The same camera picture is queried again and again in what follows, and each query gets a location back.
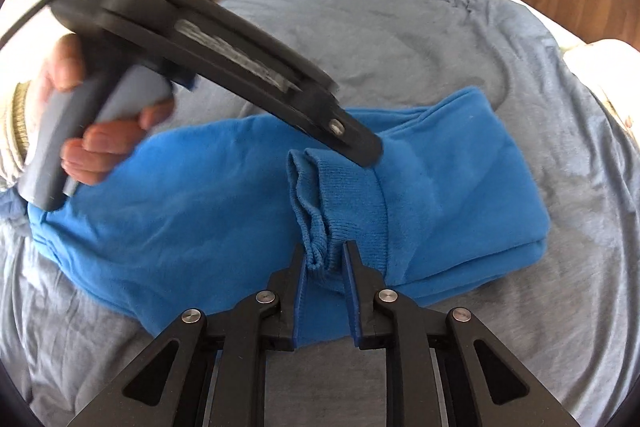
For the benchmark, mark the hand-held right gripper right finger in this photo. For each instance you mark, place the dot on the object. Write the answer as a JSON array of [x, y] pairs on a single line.
[[351, 302]]

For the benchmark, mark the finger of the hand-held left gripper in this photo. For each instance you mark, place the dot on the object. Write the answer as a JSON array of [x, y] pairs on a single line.
[[350, 134]]

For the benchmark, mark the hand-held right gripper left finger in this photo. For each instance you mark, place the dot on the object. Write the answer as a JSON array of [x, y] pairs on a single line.
[[300, 302]]

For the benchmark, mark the blue pants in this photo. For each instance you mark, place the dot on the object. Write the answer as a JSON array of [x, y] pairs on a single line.
[[200, 207]]

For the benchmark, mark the person's left hand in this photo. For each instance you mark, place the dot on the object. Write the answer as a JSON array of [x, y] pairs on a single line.
[[100, 147]]

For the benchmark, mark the grey-blue duvet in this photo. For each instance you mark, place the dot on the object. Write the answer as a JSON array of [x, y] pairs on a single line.
[[400, 32]]

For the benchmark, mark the light green bed sheet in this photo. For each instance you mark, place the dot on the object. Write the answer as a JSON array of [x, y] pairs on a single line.
[[525, 9]]

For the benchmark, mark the cream leaf-print pillow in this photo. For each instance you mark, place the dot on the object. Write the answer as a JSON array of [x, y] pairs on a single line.
[[600, 67]]

